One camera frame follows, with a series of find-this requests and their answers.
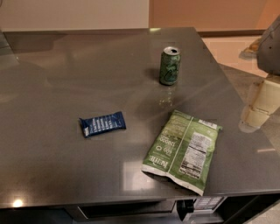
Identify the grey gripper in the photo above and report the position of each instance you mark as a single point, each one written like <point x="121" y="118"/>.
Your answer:
<point x="270" y="53"/>

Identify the blue rxbar blueberry wrapper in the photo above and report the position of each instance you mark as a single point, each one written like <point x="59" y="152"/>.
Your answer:
<point x="102" y="124"/>

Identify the green soda can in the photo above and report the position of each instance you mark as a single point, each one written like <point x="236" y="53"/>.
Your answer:
<point x="169" y="65"/>

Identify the green kettle chips bag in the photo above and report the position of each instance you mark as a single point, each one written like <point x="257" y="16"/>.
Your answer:
<point x="183" y="151"/>

